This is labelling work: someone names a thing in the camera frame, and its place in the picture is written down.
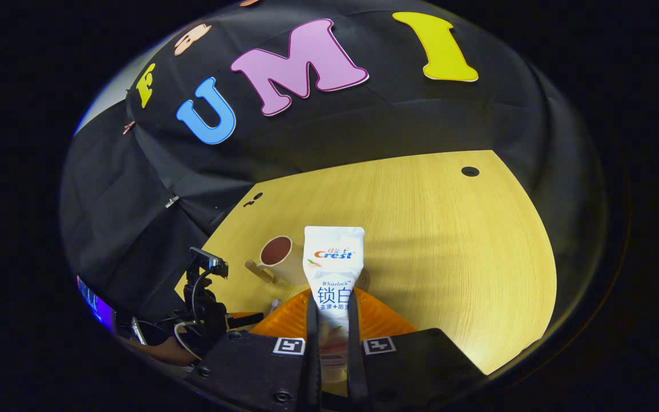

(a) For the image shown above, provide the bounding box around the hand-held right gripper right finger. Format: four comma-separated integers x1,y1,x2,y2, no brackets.
347,288,488,412

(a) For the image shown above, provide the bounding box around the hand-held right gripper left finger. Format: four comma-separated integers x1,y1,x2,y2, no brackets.
186,288,322,412

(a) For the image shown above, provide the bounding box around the white cup with wooden handle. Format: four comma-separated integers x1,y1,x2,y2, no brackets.
245,235,308,287

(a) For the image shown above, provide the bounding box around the white toothpaste tube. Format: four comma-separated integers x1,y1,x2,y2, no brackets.
302,225,366,384

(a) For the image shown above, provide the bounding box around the purple glowing screen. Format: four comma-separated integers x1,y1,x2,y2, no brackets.
77,276,117,334

